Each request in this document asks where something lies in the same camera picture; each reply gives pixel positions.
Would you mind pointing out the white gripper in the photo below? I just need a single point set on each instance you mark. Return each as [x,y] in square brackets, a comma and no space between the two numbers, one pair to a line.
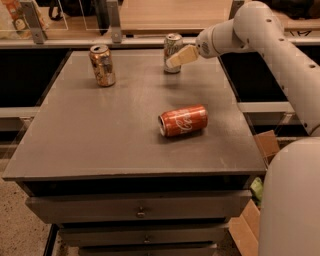
[204,44]

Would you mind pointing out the white green 7up can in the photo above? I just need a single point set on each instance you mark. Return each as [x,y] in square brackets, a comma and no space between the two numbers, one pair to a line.
[173,42]

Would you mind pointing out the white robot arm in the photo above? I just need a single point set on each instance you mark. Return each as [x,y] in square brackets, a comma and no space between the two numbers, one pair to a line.
[290,208]

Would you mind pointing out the red Coca-Cola can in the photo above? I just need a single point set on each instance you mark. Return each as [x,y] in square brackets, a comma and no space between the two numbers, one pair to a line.
[183,120]

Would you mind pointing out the gold brown soda can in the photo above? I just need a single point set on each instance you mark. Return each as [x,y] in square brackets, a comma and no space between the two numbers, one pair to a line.
[101,59]

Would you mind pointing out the wooden desk top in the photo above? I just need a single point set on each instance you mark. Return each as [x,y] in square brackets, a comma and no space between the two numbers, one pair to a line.
[162,16]

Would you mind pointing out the black bag on desk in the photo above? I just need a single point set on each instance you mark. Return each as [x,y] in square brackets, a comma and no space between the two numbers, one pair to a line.
[296,9]

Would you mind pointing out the grey drawer cabinet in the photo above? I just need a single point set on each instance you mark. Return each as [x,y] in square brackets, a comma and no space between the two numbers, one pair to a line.
[90,140]

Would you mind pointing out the green snack bag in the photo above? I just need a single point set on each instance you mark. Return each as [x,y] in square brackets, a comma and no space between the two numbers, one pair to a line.
[257,190]

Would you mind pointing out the top grey drawer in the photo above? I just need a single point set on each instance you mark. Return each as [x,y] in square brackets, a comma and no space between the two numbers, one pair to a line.
[141,206]

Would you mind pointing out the grey drawer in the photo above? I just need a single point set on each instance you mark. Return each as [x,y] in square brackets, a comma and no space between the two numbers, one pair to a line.
[153,250]
[144,235]
[141,206]

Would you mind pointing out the orange printed package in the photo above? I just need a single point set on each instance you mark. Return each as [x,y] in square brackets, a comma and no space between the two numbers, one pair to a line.
[13,24]

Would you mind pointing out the open cardboard box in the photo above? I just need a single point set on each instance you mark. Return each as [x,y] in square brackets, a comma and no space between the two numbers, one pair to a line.
[245,229]

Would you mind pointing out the bottom grey drawer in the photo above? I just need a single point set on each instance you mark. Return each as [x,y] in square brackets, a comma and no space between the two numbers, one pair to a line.
[153,250]

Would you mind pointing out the middle grey drawer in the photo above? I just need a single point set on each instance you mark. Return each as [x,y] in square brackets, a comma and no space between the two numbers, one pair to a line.
[144,235]

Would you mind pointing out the right grey metal bracket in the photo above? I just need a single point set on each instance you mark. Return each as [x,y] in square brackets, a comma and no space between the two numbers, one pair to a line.
[235,6]

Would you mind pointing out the grey metal bracket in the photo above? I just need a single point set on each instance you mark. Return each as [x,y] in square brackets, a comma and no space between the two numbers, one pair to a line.
[114,20]
[235,6]
[32,19]

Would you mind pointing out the middle grey metal bracket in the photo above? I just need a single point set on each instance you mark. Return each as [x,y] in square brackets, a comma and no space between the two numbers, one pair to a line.
[114,20]

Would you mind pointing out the left grey metal bracket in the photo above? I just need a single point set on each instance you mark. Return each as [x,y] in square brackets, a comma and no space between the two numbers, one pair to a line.
[32,19]

